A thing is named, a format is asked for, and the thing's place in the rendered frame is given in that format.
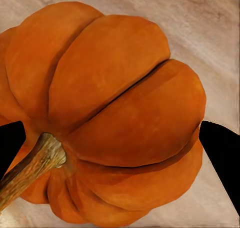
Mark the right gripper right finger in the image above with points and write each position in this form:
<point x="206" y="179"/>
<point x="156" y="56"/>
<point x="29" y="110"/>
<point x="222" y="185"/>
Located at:
<point x="223" y="149"/>

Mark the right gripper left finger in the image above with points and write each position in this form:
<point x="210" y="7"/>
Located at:
<point x="12" y="137"/>

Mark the pumpkin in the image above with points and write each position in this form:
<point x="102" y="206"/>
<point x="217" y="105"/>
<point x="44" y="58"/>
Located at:
<point x="112" y="123"/>

